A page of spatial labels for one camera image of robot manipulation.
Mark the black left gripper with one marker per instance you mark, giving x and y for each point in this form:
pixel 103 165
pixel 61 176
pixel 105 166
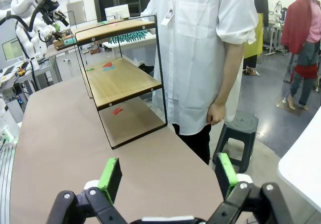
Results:
pixel 49 6

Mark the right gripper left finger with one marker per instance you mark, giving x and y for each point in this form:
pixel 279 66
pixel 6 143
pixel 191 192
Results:
pixel 110 178

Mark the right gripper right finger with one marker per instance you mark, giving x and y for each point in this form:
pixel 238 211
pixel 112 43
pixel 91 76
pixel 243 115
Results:
pixel 227 173

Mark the teal microfibre duster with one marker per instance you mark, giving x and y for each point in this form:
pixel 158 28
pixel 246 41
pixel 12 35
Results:
pixel 130 36

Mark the person's left forearm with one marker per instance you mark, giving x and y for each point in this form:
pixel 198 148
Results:
pixel 230 73

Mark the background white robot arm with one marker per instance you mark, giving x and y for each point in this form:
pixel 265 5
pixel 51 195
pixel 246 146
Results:
pixel 277 8

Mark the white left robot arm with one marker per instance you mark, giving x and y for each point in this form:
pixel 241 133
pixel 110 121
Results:
pixel 25 3

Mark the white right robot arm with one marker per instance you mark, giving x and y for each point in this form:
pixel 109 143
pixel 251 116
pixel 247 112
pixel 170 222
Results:
pixel 7 123

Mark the person's left hand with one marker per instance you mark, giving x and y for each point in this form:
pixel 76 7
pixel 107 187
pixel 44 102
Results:
pixel 216 113

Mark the brown wooden block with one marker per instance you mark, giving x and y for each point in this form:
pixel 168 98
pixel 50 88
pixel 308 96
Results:
pixel 60 46

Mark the person's black trousers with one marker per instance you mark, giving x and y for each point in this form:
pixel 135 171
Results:
pixel 198 143

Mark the black plastic stool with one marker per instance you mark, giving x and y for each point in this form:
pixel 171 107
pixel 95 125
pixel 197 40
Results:
pixel 240 123

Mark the pink paper scrap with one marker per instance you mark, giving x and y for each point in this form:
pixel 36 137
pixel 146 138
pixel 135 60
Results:
pixel 112 24

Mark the monitor with green screen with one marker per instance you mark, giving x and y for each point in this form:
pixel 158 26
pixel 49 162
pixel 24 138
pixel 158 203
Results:
pixel 11 49

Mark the green paper scrap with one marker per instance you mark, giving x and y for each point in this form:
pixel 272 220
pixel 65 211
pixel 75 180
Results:
pixel 89 69

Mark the white computer monitor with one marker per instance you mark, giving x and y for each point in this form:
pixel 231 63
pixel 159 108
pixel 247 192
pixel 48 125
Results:
pixel 116 11

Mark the red paper scrap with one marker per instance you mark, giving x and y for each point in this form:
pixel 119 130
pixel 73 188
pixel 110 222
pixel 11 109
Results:
pixel 117 111
pixel 108 64

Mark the blue paper scrap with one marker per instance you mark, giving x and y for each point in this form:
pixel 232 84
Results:
pixel 109 68

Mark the black electronics box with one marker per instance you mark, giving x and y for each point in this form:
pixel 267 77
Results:
pixel 18 88

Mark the aluminium profile rails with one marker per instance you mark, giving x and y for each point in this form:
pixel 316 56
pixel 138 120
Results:
pixel 6 183

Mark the white name badge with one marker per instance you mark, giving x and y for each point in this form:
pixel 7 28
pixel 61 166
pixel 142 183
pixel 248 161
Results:
pixel 167 15

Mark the person's white shirt torso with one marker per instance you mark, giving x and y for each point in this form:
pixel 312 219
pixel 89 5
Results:
pixel 190 58

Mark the person in yellow apron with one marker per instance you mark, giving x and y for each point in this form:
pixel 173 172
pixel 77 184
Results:
pixel 258 38

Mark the mannequin in red garments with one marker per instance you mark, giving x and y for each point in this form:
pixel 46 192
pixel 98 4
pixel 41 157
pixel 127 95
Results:
pixel 298 33

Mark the grey aluminium frame stand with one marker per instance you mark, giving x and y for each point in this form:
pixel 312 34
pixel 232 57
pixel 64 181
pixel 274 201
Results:
pixel 50 70

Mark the two-tier wooden shelf black frame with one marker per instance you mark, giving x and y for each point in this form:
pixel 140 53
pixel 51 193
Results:
pixel 120 83

